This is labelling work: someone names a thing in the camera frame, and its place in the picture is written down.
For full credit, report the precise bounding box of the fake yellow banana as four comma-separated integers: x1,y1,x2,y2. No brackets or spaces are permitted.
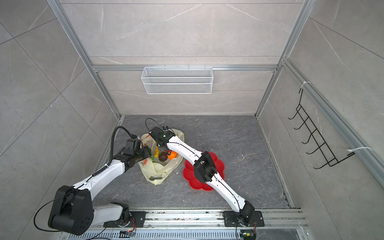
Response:
154,147,160,158

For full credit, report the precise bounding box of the fake dark brown fruit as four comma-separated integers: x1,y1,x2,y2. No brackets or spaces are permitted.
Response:
158,152,168,163

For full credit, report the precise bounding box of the fake orange fruit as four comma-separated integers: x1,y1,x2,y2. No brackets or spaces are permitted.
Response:
168,151,178,160

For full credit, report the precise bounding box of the cream translucent plastic bag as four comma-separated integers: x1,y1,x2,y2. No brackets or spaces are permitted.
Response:
138,134,184,185

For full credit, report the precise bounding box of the red flower-shaped plastic plate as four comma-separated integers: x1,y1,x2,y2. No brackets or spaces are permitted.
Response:
183,152,225,192

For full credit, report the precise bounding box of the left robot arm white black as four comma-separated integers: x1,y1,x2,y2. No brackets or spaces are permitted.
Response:
48,139,151,236

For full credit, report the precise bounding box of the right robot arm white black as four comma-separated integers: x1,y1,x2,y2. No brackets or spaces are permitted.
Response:
149,127,255,227

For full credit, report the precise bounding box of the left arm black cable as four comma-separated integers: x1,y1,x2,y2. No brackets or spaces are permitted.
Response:
107,125,134,169

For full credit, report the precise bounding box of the white wire mesh basket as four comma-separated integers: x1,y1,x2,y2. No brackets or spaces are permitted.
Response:
141,67,214,95

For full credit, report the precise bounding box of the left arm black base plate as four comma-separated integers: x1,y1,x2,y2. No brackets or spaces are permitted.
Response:
103,211,146,228

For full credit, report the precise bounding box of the aluminium rail frame front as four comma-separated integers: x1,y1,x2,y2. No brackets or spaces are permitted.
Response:
59,209,313,240

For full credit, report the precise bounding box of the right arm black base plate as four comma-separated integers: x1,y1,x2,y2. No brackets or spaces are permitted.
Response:
223,211,265,228

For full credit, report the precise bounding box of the black wire hook rack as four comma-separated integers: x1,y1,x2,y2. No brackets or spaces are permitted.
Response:
288,89,355,170

